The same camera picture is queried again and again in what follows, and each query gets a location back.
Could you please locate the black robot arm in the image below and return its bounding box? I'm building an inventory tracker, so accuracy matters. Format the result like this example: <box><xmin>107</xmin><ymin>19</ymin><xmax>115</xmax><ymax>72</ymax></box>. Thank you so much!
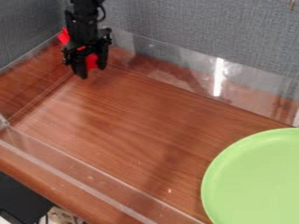
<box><xmin>59</xmin><ymin>0</ymin><xmax>112</xmax><ymax>79</ymax></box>

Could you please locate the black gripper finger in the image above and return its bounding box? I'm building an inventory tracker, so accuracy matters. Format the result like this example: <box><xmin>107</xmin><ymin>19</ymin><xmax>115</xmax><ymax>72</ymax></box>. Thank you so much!
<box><xmin>96</xmin><ymin>39</ymin><xmax>112</xmax><ymax>70</ymax></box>
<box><xmin>69</xmin><ymin>52</ymin><xmax>88</xmax><ymax>80</ymax></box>

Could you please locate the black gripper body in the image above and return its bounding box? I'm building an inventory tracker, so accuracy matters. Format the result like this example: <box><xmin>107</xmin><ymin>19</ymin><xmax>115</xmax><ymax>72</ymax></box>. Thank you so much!
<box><xmin>64</xmin><ymin>10</ymin><xmax>112</xmax><ymax>53</ymax></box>

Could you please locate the red plastic block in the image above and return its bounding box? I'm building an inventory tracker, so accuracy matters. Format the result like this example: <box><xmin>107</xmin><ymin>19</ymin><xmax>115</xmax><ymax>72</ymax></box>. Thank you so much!
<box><xmin>57</xmin><ymin>28</ymin><xmax>99</xmax><ymax>72</ymax></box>

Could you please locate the clear acrylic barrier wall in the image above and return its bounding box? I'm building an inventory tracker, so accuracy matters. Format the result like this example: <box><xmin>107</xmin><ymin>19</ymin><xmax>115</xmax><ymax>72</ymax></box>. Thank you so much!
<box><xmin>0</xmin><ymin>31</ymin><xmax>299</xmax><ymax>224</ymax></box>

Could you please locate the white power strip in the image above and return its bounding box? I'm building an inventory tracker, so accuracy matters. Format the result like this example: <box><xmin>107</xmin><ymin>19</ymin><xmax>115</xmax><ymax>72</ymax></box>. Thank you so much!
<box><xmin>39</xmin><ymin>206</ymin><xmax>87</xmax><ymax>224</ymax></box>

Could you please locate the green plate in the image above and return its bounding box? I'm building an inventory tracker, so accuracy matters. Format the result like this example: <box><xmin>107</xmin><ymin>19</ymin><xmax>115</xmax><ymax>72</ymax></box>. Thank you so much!
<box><xmin>200</xmin><ymin>128</ymin><xmax>299</xmax><ymax>224</ymax></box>

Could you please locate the black box under table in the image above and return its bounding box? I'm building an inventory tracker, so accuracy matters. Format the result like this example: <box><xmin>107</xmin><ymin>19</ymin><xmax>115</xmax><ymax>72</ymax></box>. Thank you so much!
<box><xmin>0</xmin><ymin>172</ymin><xmax>55</xmax><ymax>224</ymax></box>

